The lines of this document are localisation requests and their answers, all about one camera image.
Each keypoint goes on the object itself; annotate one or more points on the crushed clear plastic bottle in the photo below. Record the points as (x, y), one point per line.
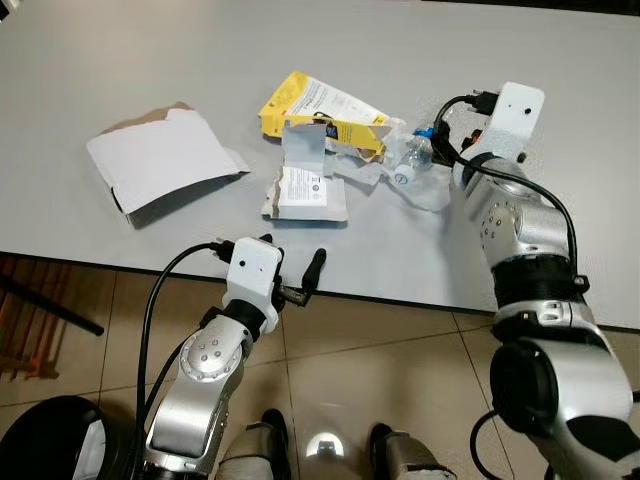
(425, 175)

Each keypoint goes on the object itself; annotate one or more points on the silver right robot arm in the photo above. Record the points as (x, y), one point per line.
(550, 360)

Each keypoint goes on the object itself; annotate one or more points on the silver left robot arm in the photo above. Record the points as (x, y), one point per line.
(205, 375)

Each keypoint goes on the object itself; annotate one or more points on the black rubbish bin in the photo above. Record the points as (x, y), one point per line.
(45, 440)

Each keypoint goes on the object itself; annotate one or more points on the small open white box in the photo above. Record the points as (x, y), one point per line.
(305, 185)

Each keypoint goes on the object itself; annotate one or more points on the crumpled clear plastic wrapper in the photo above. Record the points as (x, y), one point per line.
(362, 168)

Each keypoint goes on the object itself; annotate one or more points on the flat white cardboard box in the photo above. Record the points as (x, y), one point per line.
(160, 160)

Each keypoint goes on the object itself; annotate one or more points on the yellow printed carton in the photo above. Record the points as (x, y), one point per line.
(320, 105)

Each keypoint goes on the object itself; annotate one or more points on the robot left leg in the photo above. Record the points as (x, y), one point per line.
(255, 450)

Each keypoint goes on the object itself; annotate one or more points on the robot leg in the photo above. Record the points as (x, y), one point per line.
(405, 460)
(255, 450)

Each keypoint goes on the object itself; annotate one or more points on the robot right leg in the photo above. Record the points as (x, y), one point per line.
(405, 460)

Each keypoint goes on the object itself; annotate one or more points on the black table leg bar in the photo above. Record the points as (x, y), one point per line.
(50, 308)

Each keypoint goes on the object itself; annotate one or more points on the orange wooden rack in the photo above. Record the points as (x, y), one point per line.
(30, 320)

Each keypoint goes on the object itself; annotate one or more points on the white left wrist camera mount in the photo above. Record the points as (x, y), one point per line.
(252, 270)

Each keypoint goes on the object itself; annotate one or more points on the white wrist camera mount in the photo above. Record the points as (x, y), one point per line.
(515, 120)
(252, 270)

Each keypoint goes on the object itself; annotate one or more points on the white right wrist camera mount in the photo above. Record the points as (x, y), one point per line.
(515, 120)

